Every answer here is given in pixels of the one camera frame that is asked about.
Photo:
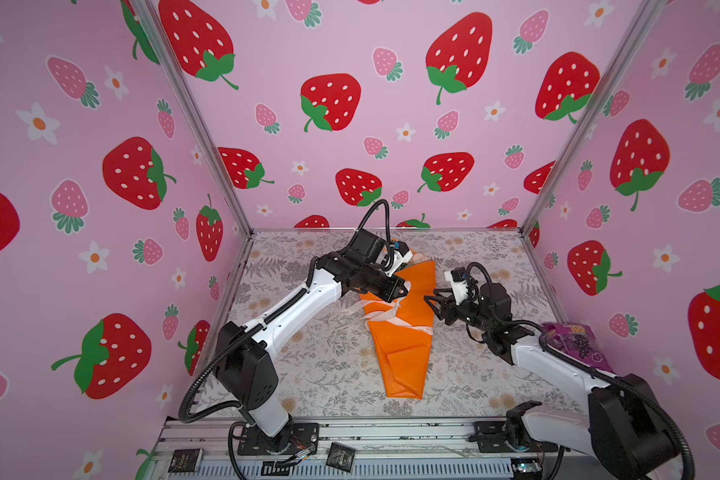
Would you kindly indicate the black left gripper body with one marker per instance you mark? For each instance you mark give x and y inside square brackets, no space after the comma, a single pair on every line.
[375,282]

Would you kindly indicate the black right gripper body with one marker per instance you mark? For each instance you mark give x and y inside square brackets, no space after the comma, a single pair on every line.
[467,314]

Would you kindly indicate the white ribbon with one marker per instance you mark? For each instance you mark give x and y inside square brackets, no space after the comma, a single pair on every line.
[413,314]

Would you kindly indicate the orange wrapping paper sheet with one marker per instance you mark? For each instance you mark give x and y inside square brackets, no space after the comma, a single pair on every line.
[403,330]

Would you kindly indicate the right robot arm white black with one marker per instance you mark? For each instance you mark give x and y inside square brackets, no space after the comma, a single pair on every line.
[621,424]

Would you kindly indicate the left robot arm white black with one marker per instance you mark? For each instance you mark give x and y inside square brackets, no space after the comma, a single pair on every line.
[244,358]

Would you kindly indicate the purple snack bag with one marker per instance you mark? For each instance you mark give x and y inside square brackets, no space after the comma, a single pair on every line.
[578,342]

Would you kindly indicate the floral patterned table mat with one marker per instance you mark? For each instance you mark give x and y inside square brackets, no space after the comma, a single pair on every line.
[329,368]

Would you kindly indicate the black square tag middle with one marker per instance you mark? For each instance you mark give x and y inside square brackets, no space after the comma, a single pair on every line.
[341,457]

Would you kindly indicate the black square tag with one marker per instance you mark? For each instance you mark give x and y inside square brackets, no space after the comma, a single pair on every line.
[185,461]
[341,457]

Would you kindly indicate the black square tag left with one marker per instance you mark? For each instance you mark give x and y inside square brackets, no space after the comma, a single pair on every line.
[185,461]

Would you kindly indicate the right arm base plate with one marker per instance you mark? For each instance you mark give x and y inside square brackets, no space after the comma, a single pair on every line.
[491,437]

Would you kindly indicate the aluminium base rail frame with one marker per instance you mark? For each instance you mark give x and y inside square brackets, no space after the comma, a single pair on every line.
[386,448]

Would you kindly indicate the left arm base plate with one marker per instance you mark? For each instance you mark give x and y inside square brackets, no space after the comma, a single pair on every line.
[294,438]

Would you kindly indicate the left aluminium corner post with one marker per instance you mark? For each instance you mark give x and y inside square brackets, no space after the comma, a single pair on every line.
[157,37]

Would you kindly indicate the aluminium corner post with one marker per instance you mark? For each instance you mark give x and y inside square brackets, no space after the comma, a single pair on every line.
[639,29]
[157,37]

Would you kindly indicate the right aluminium corner post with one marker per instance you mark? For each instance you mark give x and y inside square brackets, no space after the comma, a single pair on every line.
[639,29]

